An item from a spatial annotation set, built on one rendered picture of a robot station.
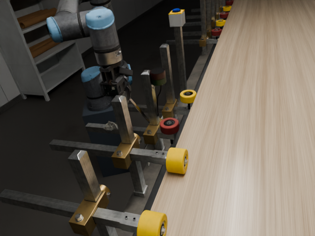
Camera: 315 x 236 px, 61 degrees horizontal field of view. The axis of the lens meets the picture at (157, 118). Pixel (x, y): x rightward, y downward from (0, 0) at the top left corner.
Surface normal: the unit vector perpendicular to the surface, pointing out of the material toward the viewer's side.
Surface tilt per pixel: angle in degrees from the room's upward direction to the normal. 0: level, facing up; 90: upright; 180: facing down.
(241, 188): 0
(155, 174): 0
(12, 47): 90
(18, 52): 90
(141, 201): 0
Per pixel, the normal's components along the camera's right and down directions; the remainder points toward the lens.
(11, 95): 0.92, 0.09
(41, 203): -0.14, -0.83
